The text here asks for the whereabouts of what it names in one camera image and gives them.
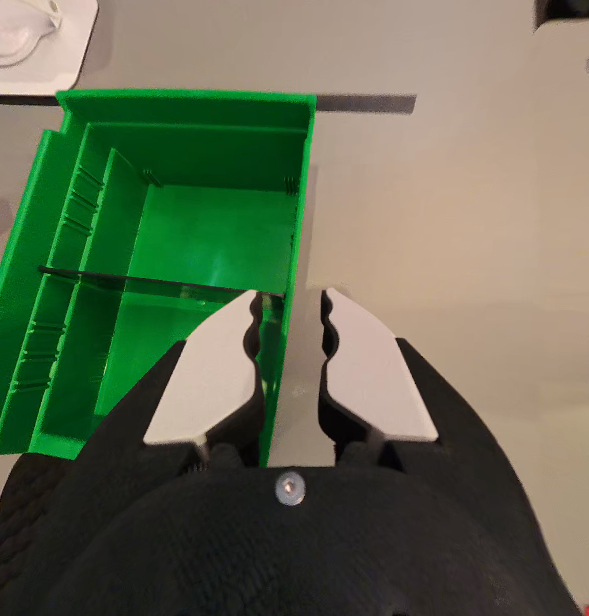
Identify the clear plastic piece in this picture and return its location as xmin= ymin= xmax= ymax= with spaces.
xmin=0 ymin=0 xmax=63 ymax=67

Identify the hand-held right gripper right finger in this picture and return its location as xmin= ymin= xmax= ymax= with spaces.
xmin=318 ymin=288 xmax=439 ymax=465

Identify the white tray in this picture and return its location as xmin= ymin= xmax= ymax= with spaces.
xmin=0 ymin=0 xmax=99 ymax=96

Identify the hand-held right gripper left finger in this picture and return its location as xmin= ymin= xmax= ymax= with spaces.
xmin=143 ymin=290 xmax=266 ymax=463

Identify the green plastic bin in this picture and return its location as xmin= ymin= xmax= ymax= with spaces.
xmin=0 ymin=89 xmax=318 ymax=468

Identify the dark object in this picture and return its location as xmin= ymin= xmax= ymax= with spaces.
xmin=533 ymin=0 xmax=589 ymax=34

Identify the black tape strip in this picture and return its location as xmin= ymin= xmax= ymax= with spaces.
xmin=316 ymin=94 xmax=417 ymax=115

